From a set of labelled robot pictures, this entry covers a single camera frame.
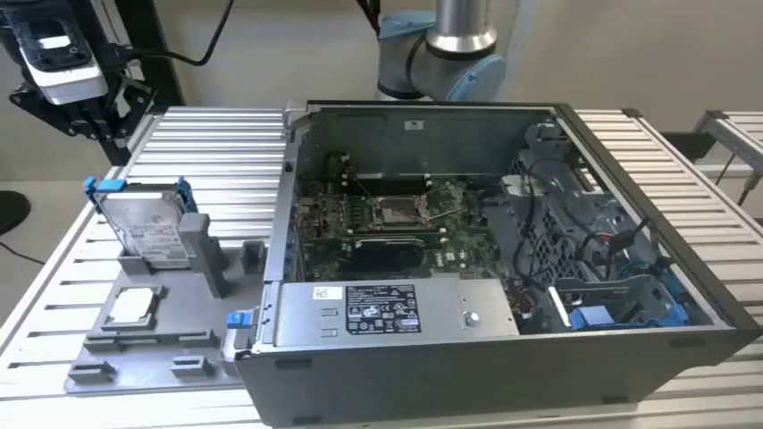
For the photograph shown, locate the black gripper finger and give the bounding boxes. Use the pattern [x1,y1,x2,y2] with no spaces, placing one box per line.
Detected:
[97,73,159,142]
[7,82,83,137]

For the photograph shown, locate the hard disk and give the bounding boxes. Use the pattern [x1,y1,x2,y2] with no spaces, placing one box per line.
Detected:
[82,176,199,272]

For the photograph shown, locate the grey metal disk bay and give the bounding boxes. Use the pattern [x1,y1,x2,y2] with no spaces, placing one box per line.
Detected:
[482,122,693,332]

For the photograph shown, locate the black round chair base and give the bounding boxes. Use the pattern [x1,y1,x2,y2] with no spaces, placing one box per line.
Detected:
[0,190,33,234]

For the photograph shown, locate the black RAM slot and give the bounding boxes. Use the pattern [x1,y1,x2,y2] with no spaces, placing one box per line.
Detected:
[347,225,447,239]
[347,174,433,189]

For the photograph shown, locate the silver CPU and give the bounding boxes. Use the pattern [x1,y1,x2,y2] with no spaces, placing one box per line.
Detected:
[110,289,158,323]

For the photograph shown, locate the CPU socket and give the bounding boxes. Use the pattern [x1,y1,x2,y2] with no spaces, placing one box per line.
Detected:
[369,194,434,227]

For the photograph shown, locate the grey parts rack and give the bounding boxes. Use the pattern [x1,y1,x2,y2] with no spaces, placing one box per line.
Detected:
[63,213,267,397]

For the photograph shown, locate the metal socket cover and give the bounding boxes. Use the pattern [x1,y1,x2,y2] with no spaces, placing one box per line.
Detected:
[421,182,466,212]

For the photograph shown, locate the thin metal locking lever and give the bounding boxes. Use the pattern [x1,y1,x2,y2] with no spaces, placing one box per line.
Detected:
[430,200,467,221]

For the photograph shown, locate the green motherboard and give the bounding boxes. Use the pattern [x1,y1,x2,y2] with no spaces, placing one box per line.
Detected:
[295,178,514,281]

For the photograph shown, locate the grey power supply with label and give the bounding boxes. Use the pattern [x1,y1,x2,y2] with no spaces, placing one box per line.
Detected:
[275,279,521,348]

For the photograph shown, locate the open black PC case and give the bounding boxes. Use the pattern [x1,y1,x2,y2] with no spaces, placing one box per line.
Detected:
[231,98,763,425]

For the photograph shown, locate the blue carrier inside case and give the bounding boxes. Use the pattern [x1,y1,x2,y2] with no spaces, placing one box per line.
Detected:
[569,306,619,332]

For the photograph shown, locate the black box under table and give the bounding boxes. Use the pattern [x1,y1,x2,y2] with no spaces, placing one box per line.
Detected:
[658,131,717,163]

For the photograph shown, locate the aluminium side table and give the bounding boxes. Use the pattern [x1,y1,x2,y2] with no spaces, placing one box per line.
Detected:
[694,109,763,180]

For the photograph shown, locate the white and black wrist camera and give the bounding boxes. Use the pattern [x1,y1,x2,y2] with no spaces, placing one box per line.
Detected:
[22,24,110,107]

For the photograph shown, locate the thick black camera cable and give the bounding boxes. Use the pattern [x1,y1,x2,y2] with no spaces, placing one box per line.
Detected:
[107,0,235,66]

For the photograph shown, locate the black vertical post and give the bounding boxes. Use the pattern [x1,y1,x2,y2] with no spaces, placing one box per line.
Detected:
[89,0,185,166]

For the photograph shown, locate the thin black floor cable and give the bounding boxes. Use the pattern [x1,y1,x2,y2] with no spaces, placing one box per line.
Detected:
[0,240,47,265]

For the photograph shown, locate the black cables behind arm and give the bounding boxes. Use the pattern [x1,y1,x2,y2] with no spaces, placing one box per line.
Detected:
[355,0,385,33]

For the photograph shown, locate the long black wire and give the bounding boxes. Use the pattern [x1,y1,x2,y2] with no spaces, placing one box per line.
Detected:
[513,158,598,287]

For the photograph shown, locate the black wire with connector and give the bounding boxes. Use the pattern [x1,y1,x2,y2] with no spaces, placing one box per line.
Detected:
[581,218,651,269]

